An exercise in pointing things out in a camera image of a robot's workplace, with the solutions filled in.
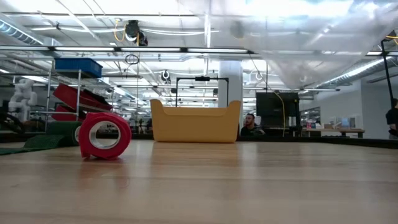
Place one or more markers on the red elastic bandage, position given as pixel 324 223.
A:
pixel 124 130

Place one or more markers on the clear plastic bag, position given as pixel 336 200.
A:
pixel 295 46

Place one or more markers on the green elastic bandage roll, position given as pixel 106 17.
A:
pixel 43 141

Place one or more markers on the yellow plastic basin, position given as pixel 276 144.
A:
pixel 196 127

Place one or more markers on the white pillar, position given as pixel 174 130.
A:
pixel 231 81

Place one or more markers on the person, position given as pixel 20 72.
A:
pixel 392 118
pixel 250 124

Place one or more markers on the black monitor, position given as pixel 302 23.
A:
pixel 270 107

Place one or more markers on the black floor stand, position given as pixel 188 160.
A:
pixel 266 77

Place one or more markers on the blue plastic storage bin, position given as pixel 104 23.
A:
pixel 77 67

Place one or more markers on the red plastic storage bin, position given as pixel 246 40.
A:
pixel 66 95
pixel 62 115

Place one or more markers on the metal shelf rack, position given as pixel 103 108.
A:
pixel 48 102

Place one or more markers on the wooden background table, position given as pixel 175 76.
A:
pixel 351 131

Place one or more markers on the white robot figure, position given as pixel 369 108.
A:
pixel 23 99

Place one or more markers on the black diagonal strut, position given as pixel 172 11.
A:
pixel 386 71

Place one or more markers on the black distant rig frame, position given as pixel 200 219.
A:
pixel 202 78

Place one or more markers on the black aluminium table frame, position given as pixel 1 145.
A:
pixel 342 141

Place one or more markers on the grey spiral ventilation duct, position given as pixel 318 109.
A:
pixel 15 32

